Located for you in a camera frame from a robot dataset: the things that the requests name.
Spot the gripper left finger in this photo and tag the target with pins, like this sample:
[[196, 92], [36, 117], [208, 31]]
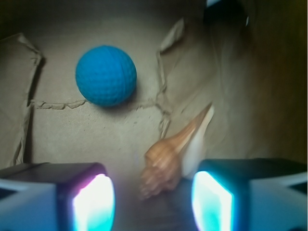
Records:
[[56, 197]]

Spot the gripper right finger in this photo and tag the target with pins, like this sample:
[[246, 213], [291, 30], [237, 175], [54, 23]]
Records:
[[261, 194]]

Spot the orange spiral seashell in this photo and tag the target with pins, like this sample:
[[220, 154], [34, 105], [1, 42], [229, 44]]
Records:
[[170, 159]]

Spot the blue foam golf ball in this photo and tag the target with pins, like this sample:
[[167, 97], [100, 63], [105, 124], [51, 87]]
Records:
[[106, 76]]

